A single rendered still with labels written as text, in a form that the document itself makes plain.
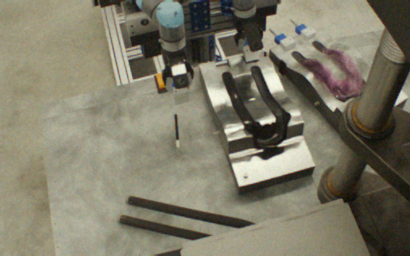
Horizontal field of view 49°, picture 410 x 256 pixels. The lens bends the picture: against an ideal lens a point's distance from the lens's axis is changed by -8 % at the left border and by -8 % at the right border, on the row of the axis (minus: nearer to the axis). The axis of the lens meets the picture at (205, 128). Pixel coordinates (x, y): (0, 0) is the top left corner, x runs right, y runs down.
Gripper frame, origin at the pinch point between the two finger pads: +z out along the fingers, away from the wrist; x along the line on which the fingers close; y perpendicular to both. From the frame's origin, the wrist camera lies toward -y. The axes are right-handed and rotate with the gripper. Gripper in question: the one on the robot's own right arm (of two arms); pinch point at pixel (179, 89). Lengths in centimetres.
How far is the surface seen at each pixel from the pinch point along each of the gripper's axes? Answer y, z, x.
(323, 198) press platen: -64, -33, -19
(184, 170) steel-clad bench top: -21.9, 14.9, 4.8
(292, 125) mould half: -23.0, 1.7, -31.8
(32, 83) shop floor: 110, 96, 78
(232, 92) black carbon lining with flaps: -1.0, 7.0, -18.0
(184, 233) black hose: -46.8, 8.1, 10.6
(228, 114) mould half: -11.5, 4.3, -13.7
